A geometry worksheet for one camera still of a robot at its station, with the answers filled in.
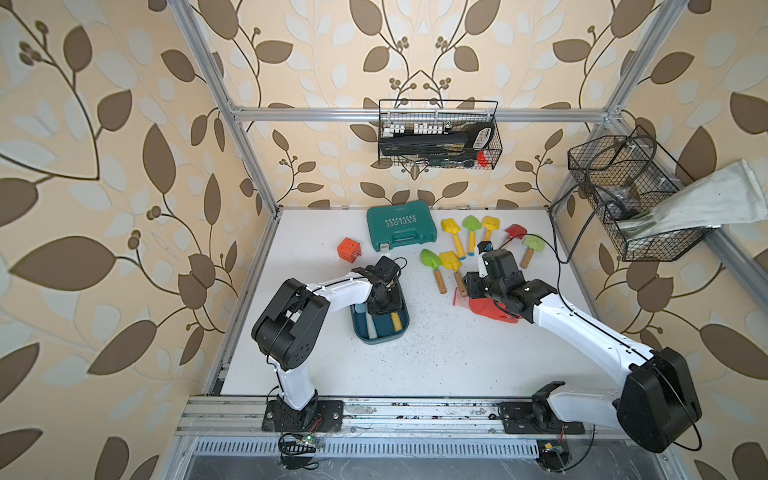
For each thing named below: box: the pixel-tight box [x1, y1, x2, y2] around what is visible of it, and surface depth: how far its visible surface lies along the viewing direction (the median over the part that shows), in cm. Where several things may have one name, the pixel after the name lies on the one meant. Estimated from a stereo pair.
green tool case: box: [367, 200, 437, 252], surface depth 113 cm
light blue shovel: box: [365, 312, 378, 339], surface depth 89 cm
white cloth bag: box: [618, 159, 768, 239], surface depth 59 cm
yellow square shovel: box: [440, 251, 467, 298], surface depth 104 cm
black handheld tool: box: [379, 121, 495, 157], surface depth 85 cm
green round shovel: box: [420, 248, 447, 295], surface depth 104 cm
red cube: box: [337, 237, 361, 264], surface depth 105 cm
